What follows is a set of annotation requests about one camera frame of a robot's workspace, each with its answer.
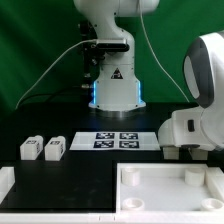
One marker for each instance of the black camera on base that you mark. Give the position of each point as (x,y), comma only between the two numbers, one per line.
(112,45)

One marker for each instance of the white square tabletop with sockets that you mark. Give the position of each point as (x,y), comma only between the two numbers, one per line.
(169,187)

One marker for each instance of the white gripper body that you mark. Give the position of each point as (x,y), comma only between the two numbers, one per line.
(184,130)

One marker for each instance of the black stand behind robot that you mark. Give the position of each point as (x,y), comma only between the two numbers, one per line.
(90,62)

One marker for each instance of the white sheet with tags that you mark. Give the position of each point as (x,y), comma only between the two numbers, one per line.
(140,141)

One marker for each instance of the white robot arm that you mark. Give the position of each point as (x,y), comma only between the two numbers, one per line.
(118,90)

